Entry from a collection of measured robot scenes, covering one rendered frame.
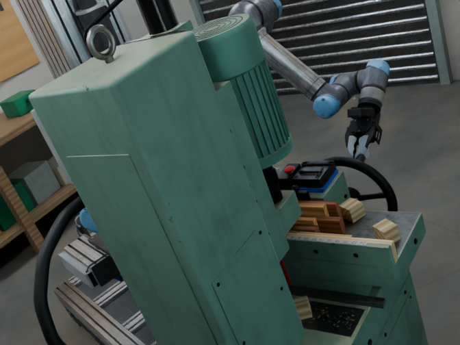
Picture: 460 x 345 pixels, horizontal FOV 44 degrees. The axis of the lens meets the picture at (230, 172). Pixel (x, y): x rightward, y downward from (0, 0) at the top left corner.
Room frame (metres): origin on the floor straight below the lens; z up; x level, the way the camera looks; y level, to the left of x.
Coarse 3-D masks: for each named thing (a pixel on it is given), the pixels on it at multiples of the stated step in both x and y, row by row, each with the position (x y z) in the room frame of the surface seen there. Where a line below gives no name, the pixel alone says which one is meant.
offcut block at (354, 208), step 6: (342, 204) 1.23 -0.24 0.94; (348, 204) 1.22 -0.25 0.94; (354, 204) 1.21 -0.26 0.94; (360, 204) 1.20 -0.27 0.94; (342, 210) 1.22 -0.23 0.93; (348, 210) 1.19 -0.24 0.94; (354, 210) 1.19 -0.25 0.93; (360, 210) 1.20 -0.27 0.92; (342, 216) 1.23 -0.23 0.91; (348, 216) 1.20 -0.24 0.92; (354, 216) 1.19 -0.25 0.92; (360, 216) 1.20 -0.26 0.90
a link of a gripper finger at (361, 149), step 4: (364, 136) 1.52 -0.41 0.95; (360, 140) 1.51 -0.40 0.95; (364, 140) 1.51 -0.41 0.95; (360, 144) 1.50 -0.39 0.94; (364, 144) 1.49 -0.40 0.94; (360, 148) 1.49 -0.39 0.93; (364, 148) 1.49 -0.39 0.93; (360, 152) 1.48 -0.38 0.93; (364, 152) 1.49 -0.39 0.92; (368, 152) 1.52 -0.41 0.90; (356, 156) 1.48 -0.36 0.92; (368, 156) 1.51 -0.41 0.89
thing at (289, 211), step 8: (288, 192) 1.21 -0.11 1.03; (288, 200) 1.19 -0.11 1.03; (296, 200) 1.21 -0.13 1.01; (280, 208) 1.16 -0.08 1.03; (288, 208) 1.18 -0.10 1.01; (296, 208) 1.20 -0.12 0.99; (280, 216) 1.15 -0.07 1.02; (288, 216) 1.17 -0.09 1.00; (296, 216) 1.19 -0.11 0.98; (288, 224) 1.16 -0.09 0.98
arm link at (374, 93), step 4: (364, 88) 1.64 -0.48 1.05; (368, 88) 1.63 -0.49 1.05; (372, 88) 1.62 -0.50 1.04; (376, 88) 1.62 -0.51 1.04; (360, 92) 1.65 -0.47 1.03; (364, 92) 1.63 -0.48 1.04; (368, 92) 1.62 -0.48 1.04; (372, 92) 1.61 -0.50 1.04; (376, 92) 1.61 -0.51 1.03; (380, 92) 1.61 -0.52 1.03; (360, 96) 1.64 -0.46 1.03; (364, 96) 1.62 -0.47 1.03; (368, 96) 1.61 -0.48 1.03; (372, 96) 1.60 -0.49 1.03; (376, 96) 1.60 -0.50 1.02; (380, 96) 1.60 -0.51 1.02; (384, 96) 1.62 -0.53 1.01; (360, 100) 1.63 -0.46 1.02; (376, 100) 1.60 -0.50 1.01; (380, 100) 1.60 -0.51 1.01
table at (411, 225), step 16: (352, 224) 1.19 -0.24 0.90; (368, 224) 1.16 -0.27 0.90; (400, 224) 1.11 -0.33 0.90; (416, 224) 1.10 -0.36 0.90; (400, 240) 1.06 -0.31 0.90; (416, 240) 1.07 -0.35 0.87; (400, 256) 1.01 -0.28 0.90; (288, 272) 1.16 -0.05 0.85; (304, 272) 1.13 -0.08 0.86; (320, 272) 1.10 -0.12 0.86; (336, 272) 1.07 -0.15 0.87; (352, 272) 1.04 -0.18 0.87; (368, 272) 1.02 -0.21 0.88; (384, 272) 0.99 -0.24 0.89; (400, 272) 0.99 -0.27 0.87
